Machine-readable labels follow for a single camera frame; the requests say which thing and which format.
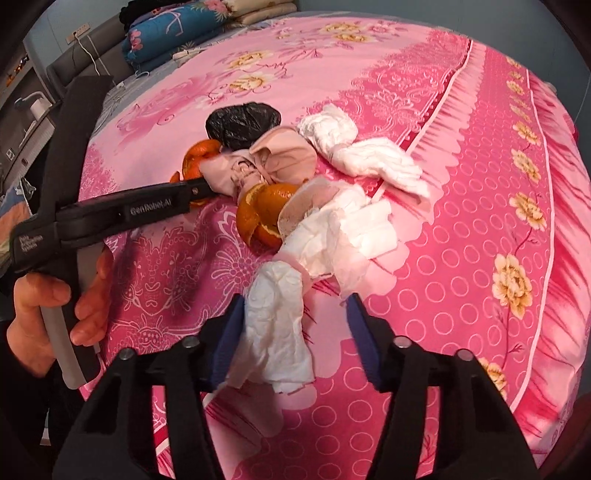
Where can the wall socket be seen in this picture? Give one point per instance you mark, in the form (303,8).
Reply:
(77,34)

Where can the grey striped bedsheet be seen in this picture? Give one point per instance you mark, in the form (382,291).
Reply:
(138,78)

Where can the beige folded quilt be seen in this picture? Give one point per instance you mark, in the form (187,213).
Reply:
(263,9)

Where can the striped folded cloth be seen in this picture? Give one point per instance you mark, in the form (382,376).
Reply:
(14,203)

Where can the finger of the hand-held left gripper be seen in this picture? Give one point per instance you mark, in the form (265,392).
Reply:
(138,210)

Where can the orange peel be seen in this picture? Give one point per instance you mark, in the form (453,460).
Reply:
(263,207)
(201,159)

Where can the person's left hand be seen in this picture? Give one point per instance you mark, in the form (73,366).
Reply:
(41,288)

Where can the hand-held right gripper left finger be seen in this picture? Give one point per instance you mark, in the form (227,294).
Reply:
(226,341)

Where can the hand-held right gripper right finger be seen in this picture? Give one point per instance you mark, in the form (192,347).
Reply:
(364,341)

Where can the person's left forearm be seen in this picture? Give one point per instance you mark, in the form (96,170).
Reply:
(23,406)

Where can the white desk lamp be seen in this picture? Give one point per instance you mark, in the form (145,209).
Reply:
(34,104)

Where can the row of small ornaments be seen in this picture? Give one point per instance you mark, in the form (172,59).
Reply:
(19,64)

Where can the grey shelf unit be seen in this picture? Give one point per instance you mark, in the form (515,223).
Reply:
(18,115)

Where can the white tissue top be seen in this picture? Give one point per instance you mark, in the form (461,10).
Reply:
(364,152)

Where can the blue floral quilt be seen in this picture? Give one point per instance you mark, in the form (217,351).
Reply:
(175,32)

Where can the grey bed headboard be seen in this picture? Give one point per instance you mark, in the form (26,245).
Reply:
(92,60)

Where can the white remote control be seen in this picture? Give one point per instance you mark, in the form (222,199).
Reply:
(9,153)

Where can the white tissue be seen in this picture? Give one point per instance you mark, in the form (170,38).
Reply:
(341,235)
(364,152)
(277,332)

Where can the beige wrapper piece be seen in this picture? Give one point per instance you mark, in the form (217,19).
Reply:
(304,203)

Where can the black folded clothing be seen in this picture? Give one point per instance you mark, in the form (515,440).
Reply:
(134,11)

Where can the pink floral blanket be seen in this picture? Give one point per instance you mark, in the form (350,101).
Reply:
(461,207)

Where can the black plastic bag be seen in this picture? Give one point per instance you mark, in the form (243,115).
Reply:
(244,122)

